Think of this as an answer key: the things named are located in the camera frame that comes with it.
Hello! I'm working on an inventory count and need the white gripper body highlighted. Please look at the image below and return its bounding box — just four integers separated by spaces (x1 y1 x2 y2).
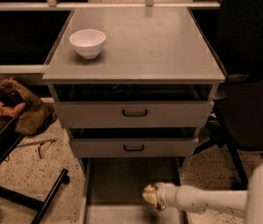
157 186 179 209

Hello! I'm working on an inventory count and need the crushed orange can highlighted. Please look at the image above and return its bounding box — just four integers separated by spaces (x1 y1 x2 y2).
152 201 165 211

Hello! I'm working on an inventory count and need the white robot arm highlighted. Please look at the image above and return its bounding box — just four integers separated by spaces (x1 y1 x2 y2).
143 163 263 224

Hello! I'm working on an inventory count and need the grey bottom drawer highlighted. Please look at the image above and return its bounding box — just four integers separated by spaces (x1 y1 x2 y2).
79 158 192 224

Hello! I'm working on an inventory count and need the grey drawer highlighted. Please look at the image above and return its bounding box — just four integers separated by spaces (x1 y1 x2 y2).
70 128 199 158
79 158 192 224
51 85 214 129

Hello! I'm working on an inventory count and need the grey drawer cabinet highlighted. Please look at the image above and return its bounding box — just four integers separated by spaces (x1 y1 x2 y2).
41 6 227 224

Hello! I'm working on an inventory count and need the grey middle drawer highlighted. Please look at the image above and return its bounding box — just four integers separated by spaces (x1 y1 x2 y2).
70 128 199 158

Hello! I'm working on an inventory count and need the dark object in top drawer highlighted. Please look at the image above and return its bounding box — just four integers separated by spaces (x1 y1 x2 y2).
104 84 137 98

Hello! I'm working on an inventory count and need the grey top drawer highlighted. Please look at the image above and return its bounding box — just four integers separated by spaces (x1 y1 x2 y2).
51 85 214 129

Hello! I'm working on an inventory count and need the brown crumpled cloth bag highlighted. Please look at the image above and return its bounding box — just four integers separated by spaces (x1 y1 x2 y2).
0 77 53 135

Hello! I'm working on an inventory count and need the black metal stand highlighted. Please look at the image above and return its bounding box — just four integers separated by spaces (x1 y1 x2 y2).
0 116 70 224

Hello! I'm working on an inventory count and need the white ceramic bowl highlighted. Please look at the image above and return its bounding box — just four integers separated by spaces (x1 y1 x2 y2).
69 29 106 59

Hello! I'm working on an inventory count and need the black office chair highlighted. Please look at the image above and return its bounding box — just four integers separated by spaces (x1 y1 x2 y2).
194 0 263 190

